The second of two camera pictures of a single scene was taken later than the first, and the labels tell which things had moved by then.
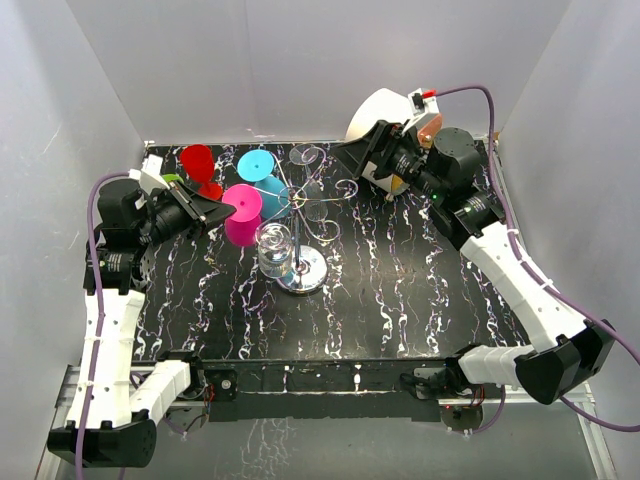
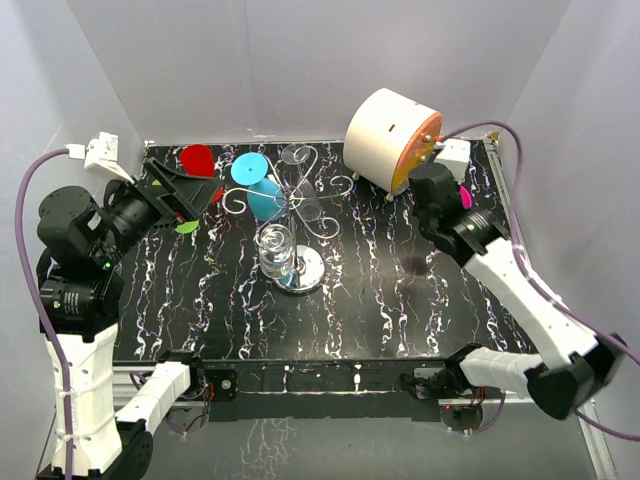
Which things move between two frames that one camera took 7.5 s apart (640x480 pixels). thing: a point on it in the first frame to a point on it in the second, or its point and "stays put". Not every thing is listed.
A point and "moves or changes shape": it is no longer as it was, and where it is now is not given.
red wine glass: x=197 y=163 stays put
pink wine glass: x=243 y=228 moves or changes shape
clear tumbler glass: x=274 y=250 stays put
